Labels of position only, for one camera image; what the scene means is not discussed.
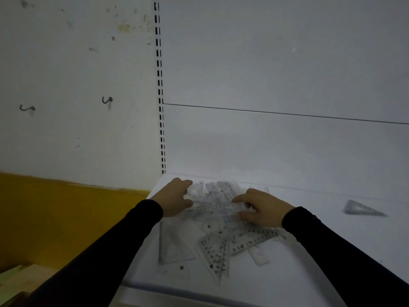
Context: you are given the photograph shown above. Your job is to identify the pile of clear measuring tools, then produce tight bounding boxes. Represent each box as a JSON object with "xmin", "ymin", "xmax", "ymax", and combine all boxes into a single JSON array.
[{"xmin": 157, "ymin": 180, "xmax": 288, "ymax": 285}]

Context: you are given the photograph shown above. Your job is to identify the person's left forearm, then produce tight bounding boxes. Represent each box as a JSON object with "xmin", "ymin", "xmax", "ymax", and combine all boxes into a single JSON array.
[{"xmin": 27, "ymin": 199, "xmax": 164, "ymax": 307}]

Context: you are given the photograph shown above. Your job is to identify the clear straight ruler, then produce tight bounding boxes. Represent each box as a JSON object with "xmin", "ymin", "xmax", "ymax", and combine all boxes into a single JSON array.
[{"xmin": 187, "ymin": 202, "xmax": 253, "ymax": 216}]

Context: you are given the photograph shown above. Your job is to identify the light wooden board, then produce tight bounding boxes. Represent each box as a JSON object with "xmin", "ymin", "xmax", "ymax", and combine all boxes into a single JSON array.
[{"xmin": 0, "ymin": 263, "xmax": 59, "ymax": 307}]

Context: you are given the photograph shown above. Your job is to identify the clear triangular set square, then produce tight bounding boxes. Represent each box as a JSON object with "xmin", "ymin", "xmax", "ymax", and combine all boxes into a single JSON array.
[{"xmin": 343, "ymin": 199, "xmax": 389, "ymax": 218}]

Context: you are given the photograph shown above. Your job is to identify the person's right forearm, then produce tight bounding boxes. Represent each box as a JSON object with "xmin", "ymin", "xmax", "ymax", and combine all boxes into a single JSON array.
[{"xmin": 282, "ymin": 206, "xmax": 409, "ymax": 307}]

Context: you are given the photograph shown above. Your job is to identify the person's left hand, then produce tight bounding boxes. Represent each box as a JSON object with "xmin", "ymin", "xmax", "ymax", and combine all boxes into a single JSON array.
[{"xmin": 150, "ymin": 178, "xmax": 194, "ymax": 218}]

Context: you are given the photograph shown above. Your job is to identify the person's right hand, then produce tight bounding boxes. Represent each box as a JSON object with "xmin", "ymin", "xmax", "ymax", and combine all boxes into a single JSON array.
[{"xmin": 231, "ymin": 188, "xmax": 296, "ymax": 228}]

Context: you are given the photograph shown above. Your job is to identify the white slotted shelf upright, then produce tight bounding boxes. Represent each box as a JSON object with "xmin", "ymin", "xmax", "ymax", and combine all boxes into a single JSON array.
[{"xmin": 153, "ymin": 0, "xmax": 167, "ymax": 175}]

